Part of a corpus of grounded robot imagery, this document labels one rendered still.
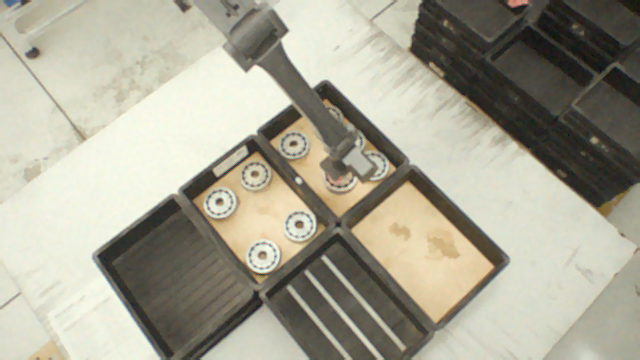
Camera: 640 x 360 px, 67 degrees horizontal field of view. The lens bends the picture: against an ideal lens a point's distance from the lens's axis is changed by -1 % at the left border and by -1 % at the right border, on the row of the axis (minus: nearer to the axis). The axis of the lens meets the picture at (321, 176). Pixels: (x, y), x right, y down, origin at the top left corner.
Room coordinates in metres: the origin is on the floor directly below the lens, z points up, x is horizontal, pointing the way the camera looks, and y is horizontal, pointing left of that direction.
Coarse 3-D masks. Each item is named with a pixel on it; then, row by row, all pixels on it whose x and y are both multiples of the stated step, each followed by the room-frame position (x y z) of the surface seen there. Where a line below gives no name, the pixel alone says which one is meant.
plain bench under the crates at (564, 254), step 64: (320, 0) 1.42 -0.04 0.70; (192, 64) 1.15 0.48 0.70; (320, 64) 1.11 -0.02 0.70; (384, 64) 1.09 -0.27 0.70; (128, 128) 0.88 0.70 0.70; (192, 128) 0.87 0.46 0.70; (256, 128) 0.85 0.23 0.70; (384, 128) 0.82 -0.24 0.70; (448, 128) 0.80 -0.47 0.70; (64, 192) 0.64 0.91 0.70; (128, 192) 0.63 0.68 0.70; (448, 192) 0.56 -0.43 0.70; (512, 192) 0.54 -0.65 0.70; (0, 256) 0.42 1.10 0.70; (64, 256) 0.41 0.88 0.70; (512, 256) 0.32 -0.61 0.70; (576, 256) 0.31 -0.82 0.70; (256, 320) 0.17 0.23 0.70; (512, 320) 0.12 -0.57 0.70; (576, 320) 0.11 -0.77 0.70
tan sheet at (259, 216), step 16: (256, 160) 0.66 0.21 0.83; (224, 176) 0.61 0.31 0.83; (256, 176) 0.61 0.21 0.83; (240, 192) 0.55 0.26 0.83; (272, 192) 0.55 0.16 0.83; (288, 192) 0.54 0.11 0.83; (240, 208) 0.50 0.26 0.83; (256, 208) 0.50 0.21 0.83; (272, 208) 0.49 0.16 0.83; (288, 208) 0.49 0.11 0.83; (304, 208) 0.49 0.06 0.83; (224, 224) 0.45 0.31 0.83; (240, 224) 0.45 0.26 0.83; (256, 224) 0.44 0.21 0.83; (272, 224) 0.44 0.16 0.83; (320, 224) 0.43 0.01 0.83; (240, 240) 0.40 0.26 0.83; (256, 240) 0.39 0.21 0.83; (272, 240) 0.39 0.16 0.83; (288, 240) 0.39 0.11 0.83; (240, 256) 0.35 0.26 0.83; (288, 256) 0.34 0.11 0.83
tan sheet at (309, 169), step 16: (288, 128) 0.77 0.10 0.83; (304, 128) 0.77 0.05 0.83; (272, 144) 0.72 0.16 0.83; (320, 144) 0.71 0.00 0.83; (368, 144) 0.69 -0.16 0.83; (304, 160) 0.65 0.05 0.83; (320, 160) 0.65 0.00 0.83; (304, 176) 0.59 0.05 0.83; (320, 176) 0.59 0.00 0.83; (320, 192) 0.54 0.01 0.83; (352, 192) 0.53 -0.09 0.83; (336, 208) 0.48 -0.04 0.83
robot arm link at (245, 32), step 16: (176, 0) 0.77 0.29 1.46; (192, 0) 0.57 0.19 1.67; (208, 0) 0.57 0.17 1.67; (224, 0) 0.58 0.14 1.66; (240, 0) 0.57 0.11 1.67; (208, 16) 0.55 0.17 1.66; (224, 16) 0.55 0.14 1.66; (240, 16) 0.55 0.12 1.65; (256, 16) 0.55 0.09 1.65; (224, 32) 0.53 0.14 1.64; (240, 32) 0.53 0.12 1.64; (256, 32) 0.53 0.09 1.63; (240, 48) 0.51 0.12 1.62
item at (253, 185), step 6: (252, 162) 0.64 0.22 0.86; (258, 162) 0.64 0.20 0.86; (246, 168) 0.62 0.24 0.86; (264, 168) 0.62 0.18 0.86; (240, 174) 0.60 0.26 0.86; (246, 174) 0.60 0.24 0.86; (264, 174) 0.60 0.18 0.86; (270, 174) 0.60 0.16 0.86; (240, 180) 0.58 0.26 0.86; (246, 180) 0.58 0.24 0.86; (264, 180) 0.58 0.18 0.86; (246, 186) 0.56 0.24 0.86; (252, 186) 0.56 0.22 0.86; (258, 186) 0.56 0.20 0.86; (264, 186) 0.56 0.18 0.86
